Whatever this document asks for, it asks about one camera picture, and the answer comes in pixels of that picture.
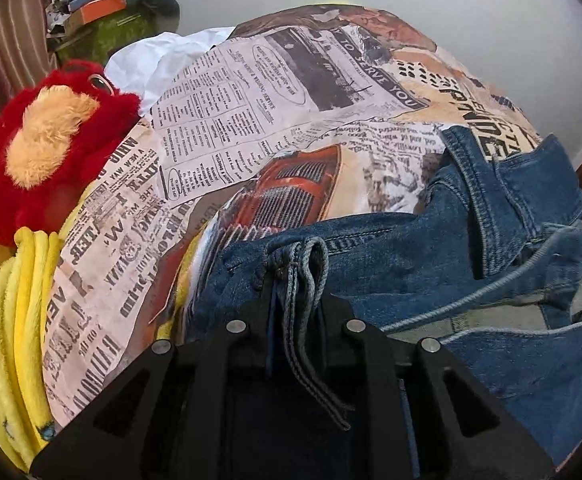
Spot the orange box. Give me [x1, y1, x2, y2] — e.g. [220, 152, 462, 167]
[68, 0, 128, 26]

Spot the newspaper printed blanket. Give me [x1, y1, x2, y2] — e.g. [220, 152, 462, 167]
[41, 4, 546, 426]

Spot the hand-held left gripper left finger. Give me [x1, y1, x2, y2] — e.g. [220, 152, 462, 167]
[30, 280, 278, 480]

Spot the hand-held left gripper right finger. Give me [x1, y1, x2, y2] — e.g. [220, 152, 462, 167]
[318, 294, 558, 480]

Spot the grey cushion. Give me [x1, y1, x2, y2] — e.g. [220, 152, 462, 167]
[106, 0, 181, 36]

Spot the red plush toy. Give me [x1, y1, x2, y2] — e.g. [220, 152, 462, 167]
[0, 59, 142, 248]

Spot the blue denim jacket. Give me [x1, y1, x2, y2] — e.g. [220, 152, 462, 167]
[191, 125, 582, 476]

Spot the striped brown curtain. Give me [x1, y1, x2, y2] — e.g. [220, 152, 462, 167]
[0, 0, 67, 201]

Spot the white cloth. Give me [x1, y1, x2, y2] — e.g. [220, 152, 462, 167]
[105, 27, 237, 116]

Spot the green covered cabinet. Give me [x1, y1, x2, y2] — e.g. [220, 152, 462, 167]
[54, 15, 137, 68]

